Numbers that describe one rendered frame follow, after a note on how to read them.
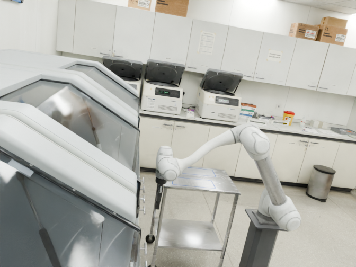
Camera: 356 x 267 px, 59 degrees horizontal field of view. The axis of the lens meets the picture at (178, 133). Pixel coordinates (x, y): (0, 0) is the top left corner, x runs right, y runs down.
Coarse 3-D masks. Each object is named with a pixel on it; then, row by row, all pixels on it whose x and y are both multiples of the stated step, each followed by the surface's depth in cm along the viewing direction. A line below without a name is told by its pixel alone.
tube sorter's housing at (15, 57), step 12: (0, 60) 161; (12, 60) 170; (24, 60) 178; (36, 60) 187; (48, 60) 197; (60, 60) 208; (72, 60) 219; (84, 60) 230; (60, 72) 160; (72, 72) 163; (108, 72) 233; (96, 84) 169; (108, 96) 166
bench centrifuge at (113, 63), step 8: (104, 56) 411; (104, 64) 427; (112, 64) 425; (120, 64) 423; (128, 64) 422; (136, 64) 420; (120, 72) 447; (128, 72) 445; (136, 72) 443; (128, 80) 462; (136, 80) 449; (136, 88) 416
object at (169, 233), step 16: (192, 176) 259; (208, 176) 264; (224, 176) 270; (224, 192) 242; (160, 224) 243; (176, 224) 285; (192, 224) 289; (208, 224) 293; (160, 240) 258; (176, 240) 262; (192, 240) 265; (208, 240) 269; (224, 240) 258
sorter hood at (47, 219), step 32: (0, 160) 64; (0, 192) 56; (32, 192) 62; (64, 192) 69; (0, 224) 50; (32, 224) 55; (64, 224) 60; (96, 224) 67; (128, 224) 75; (0, 256) 45; (32, 256) 49; (64, 256) 53; (96, 256) 59; (128, 256) 65
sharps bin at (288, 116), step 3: (285, 111) 488; (288, 111) 491; (291, 111) 490; (285, 114) 487; (288, 114) 483; (291, 114) 482; (294, 114) 484; (285, 117) 487; (288, 117) 484; (291, 117) 484; (285, 120) 488; (288, 120) 486; (291, 120) 487; (285, 123) 489
